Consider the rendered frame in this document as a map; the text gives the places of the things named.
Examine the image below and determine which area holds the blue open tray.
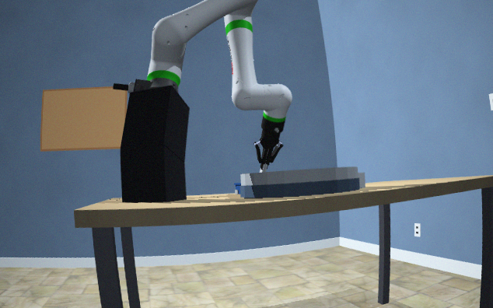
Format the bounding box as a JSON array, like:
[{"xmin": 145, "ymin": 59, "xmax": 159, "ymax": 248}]
[{"xmin": 234, "ymin": 183, "xmax": 241, "ymax": 194}]

